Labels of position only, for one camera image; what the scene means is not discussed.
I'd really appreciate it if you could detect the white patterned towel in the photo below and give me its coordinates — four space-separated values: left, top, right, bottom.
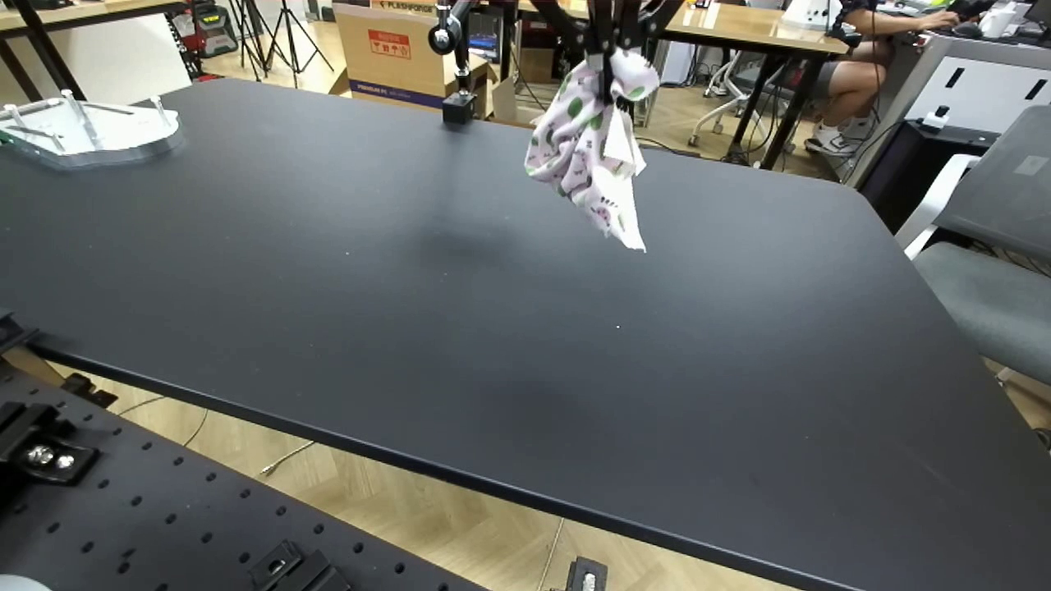
524 49 662 253

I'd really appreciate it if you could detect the wooden table with black legs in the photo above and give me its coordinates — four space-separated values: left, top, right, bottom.
517 0 851 172
0 0 191 103

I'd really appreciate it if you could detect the white office chair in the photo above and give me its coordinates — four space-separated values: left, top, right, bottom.
688 49 791 158

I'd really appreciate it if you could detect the cardboard box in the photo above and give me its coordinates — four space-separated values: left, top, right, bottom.
332 2 503 117

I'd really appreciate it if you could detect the person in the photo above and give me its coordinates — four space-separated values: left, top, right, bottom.
803 0 963 158

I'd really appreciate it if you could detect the black box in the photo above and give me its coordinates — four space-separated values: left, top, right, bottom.
858 119 999 236

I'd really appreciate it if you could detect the grey desk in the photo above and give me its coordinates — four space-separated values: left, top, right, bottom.
846 33 1051 191

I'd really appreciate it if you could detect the red and black tool case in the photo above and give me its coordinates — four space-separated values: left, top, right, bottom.
171 0 241 60

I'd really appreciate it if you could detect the grey office chair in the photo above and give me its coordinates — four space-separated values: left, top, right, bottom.
895 105 1051 388

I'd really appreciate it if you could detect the clear acrylic peg rack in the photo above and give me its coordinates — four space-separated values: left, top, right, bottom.
0 89 186 170

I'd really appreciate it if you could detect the black clamp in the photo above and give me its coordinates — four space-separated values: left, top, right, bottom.
565 557 610 591

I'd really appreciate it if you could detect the camera on mount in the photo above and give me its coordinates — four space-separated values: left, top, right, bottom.
427 0 482 126

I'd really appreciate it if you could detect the grey cable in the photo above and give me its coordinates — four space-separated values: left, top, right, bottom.
115 396 316 479

